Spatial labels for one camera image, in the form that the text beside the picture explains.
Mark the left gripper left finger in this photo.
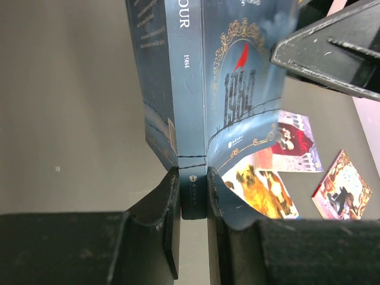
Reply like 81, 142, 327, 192
1, 167, 181, 284

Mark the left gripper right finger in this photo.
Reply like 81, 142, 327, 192
207, 168, 379, 284

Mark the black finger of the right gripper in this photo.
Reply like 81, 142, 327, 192
271, 1, 379, 101

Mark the Why Do Dogs Bark book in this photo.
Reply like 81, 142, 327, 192
222, 148, 300, 219

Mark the red grey castle book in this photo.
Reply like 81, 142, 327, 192
255, 110, 323, 172

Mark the blue Nineteen Eighty-Four book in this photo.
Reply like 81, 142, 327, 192
126, 0, 299, 220

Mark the pink Taming of Shrew book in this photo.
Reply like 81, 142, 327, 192
311, 150, 372, 220

